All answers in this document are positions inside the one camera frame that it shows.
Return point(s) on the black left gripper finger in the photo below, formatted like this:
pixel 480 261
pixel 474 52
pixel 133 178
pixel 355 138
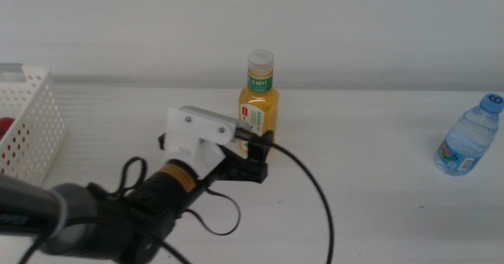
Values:
pixel 161 142
pixel 260 146

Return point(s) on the yellow tea bottle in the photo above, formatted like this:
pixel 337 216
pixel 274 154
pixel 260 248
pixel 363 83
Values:
pixel 264 102

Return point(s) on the red soda can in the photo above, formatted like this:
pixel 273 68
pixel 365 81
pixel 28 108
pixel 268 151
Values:
pixel 4 126

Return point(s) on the small blue-capped water bottle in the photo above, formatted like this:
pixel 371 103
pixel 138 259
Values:
pixel 468 138

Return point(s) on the white perforated plastic basket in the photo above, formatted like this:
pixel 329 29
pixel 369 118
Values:
pixel 35 110

